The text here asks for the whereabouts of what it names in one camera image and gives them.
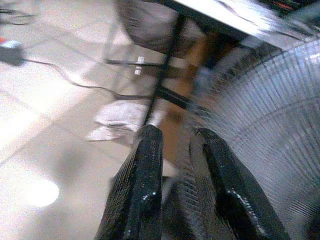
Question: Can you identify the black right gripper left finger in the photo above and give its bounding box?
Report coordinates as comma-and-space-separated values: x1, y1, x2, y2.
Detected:
94, 124, 165, 240

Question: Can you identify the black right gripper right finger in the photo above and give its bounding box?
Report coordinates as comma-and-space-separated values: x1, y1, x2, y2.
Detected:
162, 127, 292, 240

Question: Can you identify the crumpled white cloth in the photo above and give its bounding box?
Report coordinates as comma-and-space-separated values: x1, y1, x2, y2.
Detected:
86, 101, 161, 145

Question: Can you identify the grey cushion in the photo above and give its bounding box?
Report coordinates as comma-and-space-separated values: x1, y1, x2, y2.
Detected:
119, 0, 191, 55

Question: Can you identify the black power adapter box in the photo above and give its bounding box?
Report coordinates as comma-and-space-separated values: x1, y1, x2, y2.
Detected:
0, 39, 26, 67

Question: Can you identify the wire mesh fan guard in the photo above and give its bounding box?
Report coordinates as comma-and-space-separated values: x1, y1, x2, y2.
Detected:
186, 39, 320, 240

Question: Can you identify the black power cable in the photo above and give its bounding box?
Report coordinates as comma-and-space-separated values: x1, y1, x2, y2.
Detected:
23, 57, 153, 100

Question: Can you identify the black metal frame table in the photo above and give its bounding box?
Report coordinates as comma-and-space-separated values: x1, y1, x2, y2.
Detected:
103, 0, 320, 131

